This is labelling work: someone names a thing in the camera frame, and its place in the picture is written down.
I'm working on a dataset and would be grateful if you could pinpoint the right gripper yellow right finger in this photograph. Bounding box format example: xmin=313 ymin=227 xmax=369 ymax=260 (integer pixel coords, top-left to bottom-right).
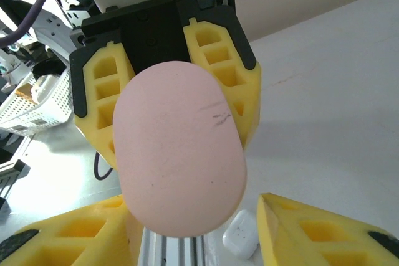
xmin=256 ymin=192 xmax=399 ymax=266

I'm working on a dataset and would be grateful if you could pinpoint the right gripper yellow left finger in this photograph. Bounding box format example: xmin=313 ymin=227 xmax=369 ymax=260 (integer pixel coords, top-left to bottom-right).
xmin=0 ymin=195 xmax=133 ymax=266

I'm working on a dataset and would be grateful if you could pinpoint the white earbud charging case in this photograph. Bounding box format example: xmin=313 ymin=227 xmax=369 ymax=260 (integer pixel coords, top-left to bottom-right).
xmin=222 ymin=209 xmax=260 ymax=260

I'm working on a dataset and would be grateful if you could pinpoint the pink earbud charging case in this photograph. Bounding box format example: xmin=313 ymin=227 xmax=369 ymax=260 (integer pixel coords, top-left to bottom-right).
xmin=112 ymin=61 xmax=248 ymax=238

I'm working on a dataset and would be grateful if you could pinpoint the white perforated plastic basket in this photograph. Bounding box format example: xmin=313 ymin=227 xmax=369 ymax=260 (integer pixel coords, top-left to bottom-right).
xmin=0 ymin=68 xmax=75 ymax=138

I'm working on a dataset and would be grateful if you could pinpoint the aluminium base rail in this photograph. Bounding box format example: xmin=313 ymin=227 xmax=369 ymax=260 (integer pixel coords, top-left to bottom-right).
xmin=138 ymin=228 xmax=225 ymax=266

